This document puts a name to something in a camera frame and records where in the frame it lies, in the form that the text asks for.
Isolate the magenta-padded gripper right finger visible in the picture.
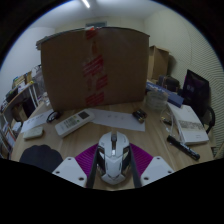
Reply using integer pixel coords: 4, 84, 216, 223
128, 143, 175, 189

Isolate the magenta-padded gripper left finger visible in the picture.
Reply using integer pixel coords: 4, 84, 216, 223
52, 143, 101, 190

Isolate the white and black computer mouse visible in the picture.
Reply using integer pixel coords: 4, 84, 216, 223
96, 130, 132, 186

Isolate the dark round mouse pad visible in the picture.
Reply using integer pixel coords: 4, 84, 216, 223
19, 143, 64, 173

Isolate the black marker pen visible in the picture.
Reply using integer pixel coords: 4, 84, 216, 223
166, 134, 201, 161

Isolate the white remote with display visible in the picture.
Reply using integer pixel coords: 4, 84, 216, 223
54, 108, 96, 139

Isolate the slim white remote control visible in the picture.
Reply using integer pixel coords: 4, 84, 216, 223
22, 126, 45, 141

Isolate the white book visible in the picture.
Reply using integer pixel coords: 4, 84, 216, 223
167, 102, 210, 146

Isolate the plain white paper sheet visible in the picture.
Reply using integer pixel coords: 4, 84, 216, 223
87, 107, 147, 132

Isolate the clear plastic container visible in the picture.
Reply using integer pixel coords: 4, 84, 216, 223
146, 90, 170, 111

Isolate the blue flat box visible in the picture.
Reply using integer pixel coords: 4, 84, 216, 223
145, 81, 185, 109

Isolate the shelf unit with books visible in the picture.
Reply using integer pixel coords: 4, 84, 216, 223
0, 111, 19, 159

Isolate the black chair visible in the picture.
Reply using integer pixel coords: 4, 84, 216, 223
199, 105, 216, 135

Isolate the black bag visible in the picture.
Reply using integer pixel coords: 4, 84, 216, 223
157, 74, 181, 94

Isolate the black monitor screen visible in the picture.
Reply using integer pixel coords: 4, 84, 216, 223
181, 69, 211, 118

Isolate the white cluttered desk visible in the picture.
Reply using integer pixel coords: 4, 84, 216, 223
1, 66, 46, 116

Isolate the large brown cardboard box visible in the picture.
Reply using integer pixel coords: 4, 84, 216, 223
35, 26, 151, 112

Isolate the small brown cardboard box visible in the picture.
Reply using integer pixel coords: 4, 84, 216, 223
147, 45, 171, 81

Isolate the ceiling light tube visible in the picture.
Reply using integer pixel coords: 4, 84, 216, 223
81, 0, 92, 10

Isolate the grey wall vent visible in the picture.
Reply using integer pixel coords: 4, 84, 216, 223
84, 21, 108, 29

